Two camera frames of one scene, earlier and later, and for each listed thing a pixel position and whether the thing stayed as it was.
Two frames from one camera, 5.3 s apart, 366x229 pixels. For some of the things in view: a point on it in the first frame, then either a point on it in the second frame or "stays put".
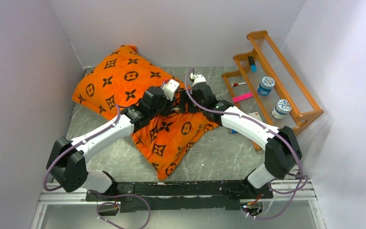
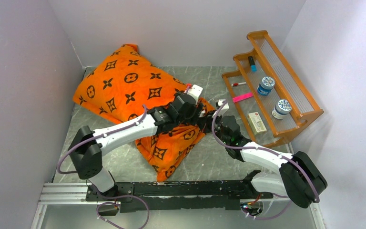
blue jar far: [283, 108] stays put
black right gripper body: [192, 107] -> [217, 130]
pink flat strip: [246, 96] stays put
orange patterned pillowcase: [115, 77] stays put
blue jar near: [267, 84] stays put
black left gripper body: [165, 108] -> [191, 118]
